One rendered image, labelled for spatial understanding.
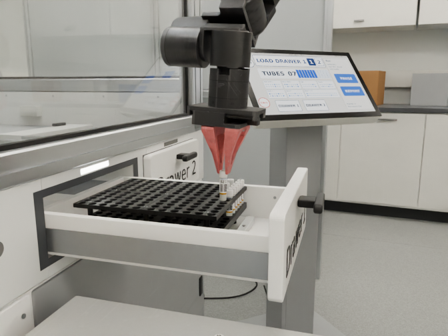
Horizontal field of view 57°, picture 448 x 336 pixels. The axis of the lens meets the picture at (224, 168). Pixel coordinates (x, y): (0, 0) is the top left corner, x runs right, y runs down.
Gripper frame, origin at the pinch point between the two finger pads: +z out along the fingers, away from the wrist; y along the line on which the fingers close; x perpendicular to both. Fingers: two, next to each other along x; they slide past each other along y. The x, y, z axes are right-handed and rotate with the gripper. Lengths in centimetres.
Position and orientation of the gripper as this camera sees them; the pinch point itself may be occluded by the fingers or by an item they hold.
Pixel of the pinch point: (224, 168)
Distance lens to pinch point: 61.9
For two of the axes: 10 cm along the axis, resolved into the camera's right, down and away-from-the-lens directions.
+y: -9.5, -1.3, 2.8
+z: -0.6, 9.7, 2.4
